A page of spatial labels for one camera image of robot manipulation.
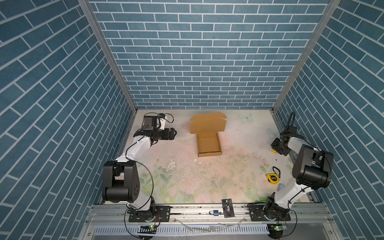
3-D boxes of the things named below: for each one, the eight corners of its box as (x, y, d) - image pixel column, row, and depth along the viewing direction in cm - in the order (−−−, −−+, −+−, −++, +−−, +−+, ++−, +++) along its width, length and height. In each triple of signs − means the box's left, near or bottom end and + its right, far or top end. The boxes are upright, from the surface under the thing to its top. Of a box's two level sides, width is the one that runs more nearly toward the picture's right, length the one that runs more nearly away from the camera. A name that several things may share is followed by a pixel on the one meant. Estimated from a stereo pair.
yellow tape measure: (268, 184, 85) (270, 182, 84) (266, 174, 89) (267, 173, 87) (279, 184, 85) (280, 182, 84) (275, 174, 89) (277, 173, 87)
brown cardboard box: (190, 156, 96) (189, 137, 79) (191, 133, 108) (190, 112, 91) (224, 156, 96) (230, 138, 79) (221, 133, 108) (226, 112, 91)
